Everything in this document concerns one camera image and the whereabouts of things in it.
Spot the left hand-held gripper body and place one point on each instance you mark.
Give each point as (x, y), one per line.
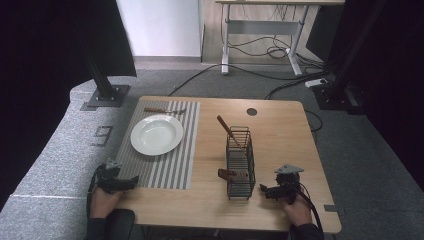
(107, 178)

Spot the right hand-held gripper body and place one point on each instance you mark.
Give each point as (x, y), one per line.
(287, 185)

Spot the person's left hand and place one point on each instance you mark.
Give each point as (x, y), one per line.
(101, 201)

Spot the person's right hand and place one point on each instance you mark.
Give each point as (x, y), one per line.
(298, 211)

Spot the grey striped placemat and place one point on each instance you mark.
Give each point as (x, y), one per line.
(173, 166)

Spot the grey floor socket plate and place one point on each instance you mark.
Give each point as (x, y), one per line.
(102, 135)

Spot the white round plate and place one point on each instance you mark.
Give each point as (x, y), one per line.
(156, 134)

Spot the black metal stand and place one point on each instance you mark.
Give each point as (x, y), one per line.
(340, 80)
(104, 85)

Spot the white power strip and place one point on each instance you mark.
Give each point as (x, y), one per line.
(316, 82)

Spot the black curtain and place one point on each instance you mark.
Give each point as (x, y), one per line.
(40, 83)
(393, 83)

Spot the white legged background desk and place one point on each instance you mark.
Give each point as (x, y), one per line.
(263, 27)

